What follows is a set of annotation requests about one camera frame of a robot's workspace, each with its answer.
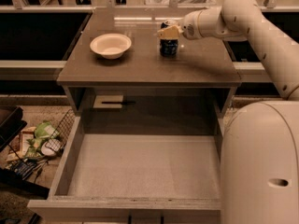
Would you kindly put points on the white paper bowl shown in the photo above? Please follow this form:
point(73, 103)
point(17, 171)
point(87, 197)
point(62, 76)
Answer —
point(111, 46)

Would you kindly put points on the black wire basket left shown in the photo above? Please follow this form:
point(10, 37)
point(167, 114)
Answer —
point(59, 137)

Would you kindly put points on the dark blue snack packet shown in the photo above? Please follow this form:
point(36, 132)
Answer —
point(23, 169)

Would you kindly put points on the grey cabinet with counter top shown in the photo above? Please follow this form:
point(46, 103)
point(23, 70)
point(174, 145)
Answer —
point(144, 92)

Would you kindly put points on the blue pepsi can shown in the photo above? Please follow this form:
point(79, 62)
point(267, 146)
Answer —
point(168, 48)

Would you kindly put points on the green snack bag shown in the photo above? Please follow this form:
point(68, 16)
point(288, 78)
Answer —
point(44, 143)

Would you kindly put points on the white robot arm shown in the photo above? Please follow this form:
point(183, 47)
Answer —
point(260, 147)

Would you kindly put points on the open grey top drawer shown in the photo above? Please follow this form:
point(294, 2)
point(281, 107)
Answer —
point(134, 167)

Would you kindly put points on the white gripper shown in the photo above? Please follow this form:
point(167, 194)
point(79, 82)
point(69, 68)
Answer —
point(189, 27)

